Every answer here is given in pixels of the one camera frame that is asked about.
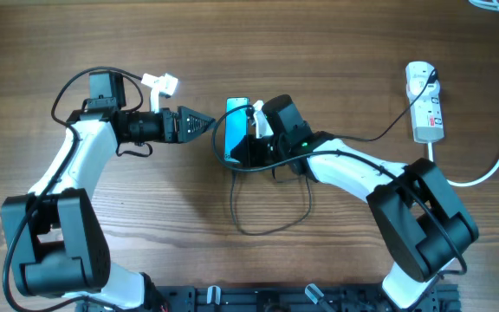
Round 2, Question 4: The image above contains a blue screen Galaxy smartphone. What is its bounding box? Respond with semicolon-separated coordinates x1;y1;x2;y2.
224;97;250;164

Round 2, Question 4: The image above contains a black charger cable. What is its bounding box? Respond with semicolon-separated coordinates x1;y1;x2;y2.
230;68;439;237

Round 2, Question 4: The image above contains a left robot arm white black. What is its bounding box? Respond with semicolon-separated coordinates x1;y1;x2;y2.
1;67;213;311

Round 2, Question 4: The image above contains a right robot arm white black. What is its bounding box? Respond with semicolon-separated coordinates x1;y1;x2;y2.
217;94;479;310

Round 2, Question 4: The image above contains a white power strip socket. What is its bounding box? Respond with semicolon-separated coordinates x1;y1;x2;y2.
405;61;444;144

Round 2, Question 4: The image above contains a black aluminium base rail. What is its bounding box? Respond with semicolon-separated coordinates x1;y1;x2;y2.
145;283;462;312

